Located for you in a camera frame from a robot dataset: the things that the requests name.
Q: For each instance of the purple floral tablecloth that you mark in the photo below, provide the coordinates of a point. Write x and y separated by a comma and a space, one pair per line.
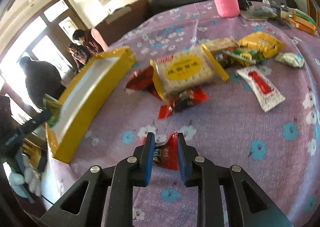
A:
279, 149

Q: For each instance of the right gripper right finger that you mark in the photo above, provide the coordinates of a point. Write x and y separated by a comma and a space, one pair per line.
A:
223, 189

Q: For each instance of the large yellow cracker pack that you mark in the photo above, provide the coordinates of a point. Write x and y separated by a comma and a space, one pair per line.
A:
185, 70

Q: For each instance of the yellow snack bag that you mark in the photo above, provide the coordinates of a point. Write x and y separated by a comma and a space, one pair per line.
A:
264, 43

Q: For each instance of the small white snack packet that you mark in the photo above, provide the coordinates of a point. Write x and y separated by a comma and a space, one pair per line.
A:
290, 59

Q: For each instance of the red black candy on table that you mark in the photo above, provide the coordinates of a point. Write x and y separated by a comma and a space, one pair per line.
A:
224, 60

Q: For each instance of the yellow white foam box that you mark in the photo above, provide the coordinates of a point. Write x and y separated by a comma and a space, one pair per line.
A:
84, 97

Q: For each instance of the green pea snack packet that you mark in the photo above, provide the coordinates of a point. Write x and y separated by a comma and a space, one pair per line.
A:
245, 57

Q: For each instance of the seated person in red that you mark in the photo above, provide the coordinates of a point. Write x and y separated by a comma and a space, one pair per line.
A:
91, 39

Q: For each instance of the red black candy packet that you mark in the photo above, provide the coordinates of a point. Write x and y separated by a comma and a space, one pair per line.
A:
185, 99

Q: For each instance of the clear cracker pack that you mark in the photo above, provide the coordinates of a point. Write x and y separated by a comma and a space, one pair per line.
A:
218, 45

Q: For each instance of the brown sofa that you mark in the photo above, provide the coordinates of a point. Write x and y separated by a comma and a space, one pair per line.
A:
123, 20

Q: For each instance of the seated person in plaid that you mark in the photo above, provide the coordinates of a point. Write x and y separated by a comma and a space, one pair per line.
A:
80, 54

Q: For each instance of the standing person in dark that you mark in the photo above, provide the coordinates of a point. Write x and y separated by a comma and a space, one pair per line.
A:
41, 78

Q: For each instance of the white red snack packet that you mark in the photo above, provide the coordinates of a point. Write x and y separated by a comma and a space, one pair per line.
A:
266, 93

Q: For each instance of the dark red gold snack packet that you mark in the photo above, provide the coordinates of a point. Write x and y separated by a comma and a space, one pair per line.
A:
142, 80

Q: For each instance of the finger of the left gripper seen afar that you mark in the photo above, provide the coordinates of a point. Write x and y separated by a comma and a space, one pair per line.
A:
34, 123

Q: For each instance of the grey bag of seeds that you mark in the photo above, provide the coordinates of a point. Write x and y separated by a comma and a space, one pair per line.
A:
261, 11

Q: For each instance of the white gloved left hand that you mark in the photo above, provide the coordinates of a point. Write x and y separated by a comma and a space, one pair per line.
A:
28, 177

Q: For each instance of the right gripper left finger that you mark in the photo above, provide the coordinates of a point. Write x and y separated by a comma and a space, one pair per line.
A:
104, 196

